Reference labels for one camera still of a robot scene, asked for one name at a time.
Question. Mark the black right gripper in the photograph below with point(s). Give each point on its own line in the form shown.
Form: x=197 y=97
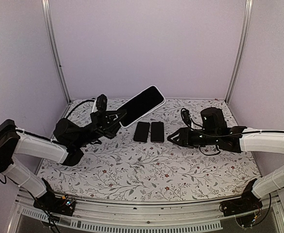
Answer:
x=184 y=133

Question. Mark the black smartphone with white edge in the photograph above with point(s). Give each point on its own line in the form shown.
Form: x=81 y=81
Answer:
x=140 y=105

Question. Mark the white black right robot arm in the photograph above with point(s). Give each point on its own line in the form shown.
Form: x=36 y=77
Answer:
x=237 y=139

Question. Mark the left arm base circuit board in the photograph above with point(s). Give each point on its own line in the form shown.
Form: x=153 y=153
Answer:
x=52 y=204

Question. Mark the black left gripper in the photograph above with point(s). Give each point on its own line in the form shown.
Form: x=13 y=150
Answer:
x=103 y=123

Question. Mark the left aluminium frame post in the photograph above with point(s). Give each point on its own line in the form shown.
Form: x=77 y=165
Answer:
x=54 y=49

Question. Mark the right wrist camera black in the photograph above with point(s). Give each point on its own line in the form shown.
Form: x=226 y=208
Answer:
x=185 y=115

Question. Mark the floral patterned table mat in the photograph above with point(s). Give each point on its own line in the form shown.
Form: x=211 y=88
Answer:
x=122 y=169

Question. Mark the black smartphone corner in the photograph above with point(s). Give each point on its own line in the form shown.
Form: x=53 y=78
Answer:
x=141 y=132

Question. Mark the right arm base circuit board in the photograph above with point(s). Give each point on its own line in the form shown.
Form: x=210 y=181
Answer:
x=247 y=202

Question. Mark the right aluminium frame post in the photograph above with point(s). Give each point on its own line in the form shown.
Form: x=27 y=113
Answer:
x=241 y=47

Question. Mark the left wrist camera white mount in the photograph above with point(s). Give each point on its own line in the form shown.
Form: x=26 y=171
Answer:
x=100 y=103

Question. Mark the aluminium front rail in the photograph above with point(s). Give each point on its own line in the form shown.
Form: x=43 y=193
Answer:
x=113 y=216

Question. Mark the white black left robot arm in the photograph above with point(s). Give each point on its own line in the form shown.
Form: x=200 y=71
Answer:
x=66 y=149

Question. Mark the aluminium frame post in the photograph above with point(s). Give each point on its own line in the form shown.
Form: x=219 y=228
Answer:
x=54 y=49
x=241 y=47

